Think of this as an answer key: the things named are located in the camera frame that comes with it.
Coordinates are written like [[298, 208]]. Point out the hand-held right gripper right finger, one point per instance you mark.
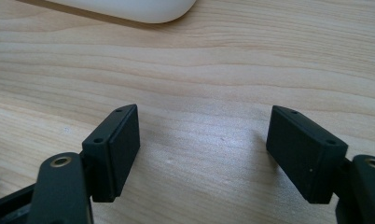
[[303, 155]]

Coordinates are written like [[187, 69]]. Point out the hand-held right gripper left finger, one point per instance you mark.
[[111, 161]]

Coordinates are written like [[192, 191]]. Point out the white plastic container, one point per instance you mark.
[[129, 7]]

